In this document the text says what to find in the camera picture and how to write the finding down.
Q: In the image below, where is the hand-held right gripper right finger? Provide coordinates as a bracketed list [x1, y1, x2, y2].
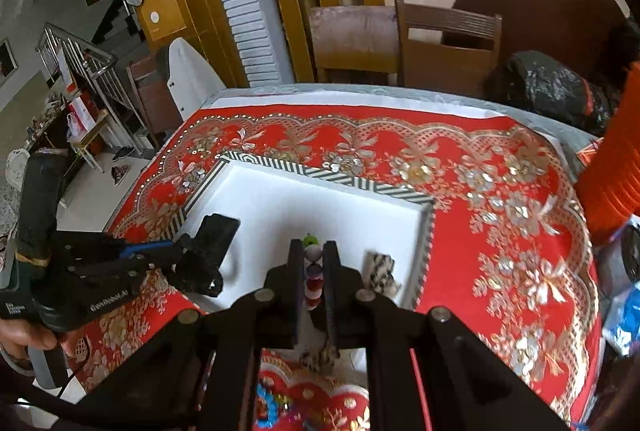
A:
[321, 240, 571, 431]

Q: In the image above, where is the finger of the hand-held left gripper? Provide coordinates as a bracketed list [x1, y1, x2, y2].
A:
[117, 237, 193, 263]
[127, 255, 201, 286]

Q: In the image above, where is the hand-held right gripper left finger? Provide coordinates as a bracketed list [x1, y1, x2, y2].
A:
[75, 238, 307, 431]

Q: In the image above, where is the multicolour bead bracelet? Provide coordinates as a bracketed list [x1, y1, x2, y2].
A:
[301, 233, 326, 312]

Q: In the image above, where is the leopard print bow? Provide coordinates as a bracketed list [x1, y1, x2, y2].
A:
[362, 251, 403, 297]

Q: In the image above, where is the brown leopard print scrunchie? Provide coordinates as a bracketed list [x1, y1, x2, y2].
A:
[300, 345, 338, 368]

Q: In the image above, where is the white tray with striped rim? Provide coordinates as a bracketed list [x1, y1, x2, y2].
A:
[181, 151, 436, 312]

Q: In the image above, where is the blue bead bracelet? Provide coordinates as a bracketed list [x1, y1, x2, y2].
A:
[255, 383, 282, 430]

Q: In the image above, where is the person's left hand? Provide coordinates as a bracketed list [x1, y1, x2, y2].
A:
[0, 317, 59, 363]

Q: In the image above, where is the red floral tablecloth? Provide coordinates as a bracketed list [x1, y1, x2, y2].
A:
[65, 104, 601, 431]

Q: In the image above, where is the white chair back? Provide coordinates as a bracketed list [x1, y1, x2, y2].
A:
[167, 37, 227, 123]

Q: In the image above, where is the metal stair railing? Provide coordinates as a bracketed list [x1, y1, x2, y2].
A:
[36, 22, 143, 159]

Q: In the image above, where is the wooden chair with cushioned back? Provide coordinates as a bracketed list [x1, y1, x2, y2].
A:
[308, 5, 402, 85]

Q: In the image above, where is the wooden chair with slatted back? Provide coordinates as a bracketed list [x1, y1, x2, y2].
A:
[394, 0, 503, 99]

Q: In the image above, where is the black plastic bag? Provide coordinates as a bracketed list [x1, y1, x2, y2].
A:
[502, 50, 613, 134]

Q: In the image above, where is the blue plastic bag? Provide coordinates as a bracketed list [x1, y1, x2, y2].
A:
[602, 286, 640, 358]

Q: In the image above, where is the orange plastic jug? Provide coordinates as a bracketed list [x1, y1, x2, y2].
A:
[574, 60, 640, 246]

